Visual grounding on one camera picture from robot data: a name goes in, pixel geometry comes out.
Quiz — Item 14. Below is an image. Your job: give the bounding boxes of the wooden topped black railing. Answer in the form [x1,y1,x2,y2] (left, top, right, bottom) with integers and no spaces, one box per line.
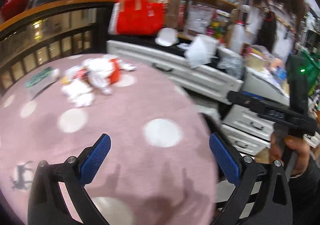
[1,0,116,94]

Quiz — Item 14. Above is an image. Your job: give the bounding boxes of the red tote bag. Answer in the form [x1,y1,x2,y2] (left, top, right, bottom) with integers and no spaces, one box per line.
[108,0,164,36]

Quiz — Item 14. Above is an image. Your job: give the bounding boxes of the green white carton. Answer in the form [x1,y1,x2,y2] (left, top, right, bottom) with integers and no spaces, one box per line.
[24,66,60,89]

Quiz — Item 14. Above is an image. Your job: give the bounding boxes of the white drawer cabinet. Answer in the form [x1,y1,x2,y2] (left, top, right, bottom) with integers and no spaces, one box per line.
[106,40,244,104]

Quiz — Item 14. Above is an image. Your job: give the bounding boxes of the white appliance with blue stripe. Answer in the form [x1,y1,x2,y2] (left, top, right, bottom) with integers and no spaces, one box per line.
[242,66,290,105]

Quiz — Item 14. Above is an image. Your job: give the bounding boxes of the wooden shelf rack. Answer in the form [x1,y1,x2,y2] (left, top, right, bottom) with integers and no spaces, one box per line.
[176,0,240,44]

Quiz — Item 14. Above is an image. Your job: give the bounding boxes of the pink polka dot tablecloth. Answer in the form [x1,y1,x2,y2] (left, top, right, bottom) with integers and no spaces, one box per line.
[1,54,218,224]

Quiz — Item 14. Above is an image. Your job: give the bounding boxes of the white plastic jug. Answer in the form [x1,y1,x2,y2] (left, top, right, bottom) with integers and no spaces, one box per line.
[229,21,247,54]

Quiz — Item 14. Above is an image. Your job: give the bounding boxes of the red ceramic vase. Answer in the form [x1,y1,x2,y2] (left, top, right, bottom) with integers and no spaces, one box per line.
[1,0,29,22]

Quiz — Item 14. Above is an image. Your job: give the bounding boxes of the small crumpled white paper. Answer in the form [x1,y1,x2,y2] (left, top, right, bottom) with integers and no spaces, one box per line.
[119,62,137,71]

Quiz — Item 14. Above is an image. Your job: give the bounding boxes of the clear crumpled plastic bag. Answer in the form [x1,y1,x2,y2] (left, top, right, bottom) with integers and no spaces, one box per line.
[217,53,245,79]

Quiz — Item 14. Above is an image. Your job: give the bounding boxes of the person right hand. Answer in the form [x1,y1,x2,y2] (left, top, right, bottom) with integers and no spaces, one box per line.
[269,132,310,176]

